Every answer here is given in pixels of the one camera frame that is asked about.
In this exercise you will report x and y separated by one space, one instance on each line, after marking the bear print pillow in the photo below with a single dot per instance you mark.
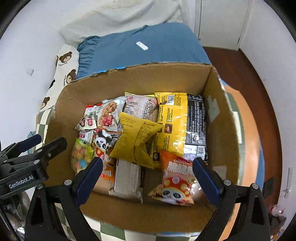
67 64

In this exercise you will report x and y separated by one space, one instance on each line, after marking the white door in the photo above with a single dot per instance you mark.
220 24

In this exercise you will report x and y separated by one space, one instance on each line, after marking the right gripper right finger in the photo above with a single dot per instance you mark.
251 222

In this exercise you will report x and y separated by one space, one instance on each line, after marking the wall power socket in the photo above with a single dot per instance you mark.
289 181

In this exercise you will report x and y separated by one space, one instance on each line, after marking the orange panda snack bag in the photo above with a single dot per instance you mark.
179 185

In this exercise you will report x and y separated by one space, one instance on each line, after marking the white oat cookie packet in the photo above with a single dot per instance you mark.
107 113

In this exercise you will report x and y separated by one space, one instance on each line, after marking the yellow black noodle packet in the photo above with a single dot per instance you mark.
183 117

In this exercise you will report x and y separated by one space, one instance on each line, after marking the white quilt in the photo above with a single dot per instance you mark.
121 16

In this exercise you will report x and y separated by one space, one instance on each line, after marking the yellow snack bag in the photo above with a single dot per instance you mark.
131 145

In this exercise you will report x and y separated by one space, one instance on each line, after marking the grey white wafer packet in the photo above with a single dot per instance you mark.
127 182

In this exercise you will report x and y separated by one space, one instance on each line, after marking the red white snack packet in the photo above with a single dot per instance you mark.
88 123

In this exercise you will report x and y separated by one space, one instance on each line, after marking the blue bed sheet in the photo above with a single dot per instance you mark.
167 42

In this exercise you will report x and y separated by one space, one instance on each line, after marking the brown cardboard box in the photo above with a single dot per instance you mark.
151 216

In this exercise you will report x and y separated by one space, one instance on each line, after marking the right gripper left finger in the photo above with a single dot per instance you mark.
43 223

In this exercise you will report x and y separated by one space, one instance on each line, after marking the colourful candy bag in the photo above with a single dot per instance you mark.
81 156

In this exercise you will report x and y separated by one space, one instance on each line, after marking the white remote control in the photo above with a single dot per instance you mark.
142 45

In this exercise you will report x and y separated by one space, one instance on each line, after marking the pink white snack packet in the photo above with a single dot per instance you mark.
141 106

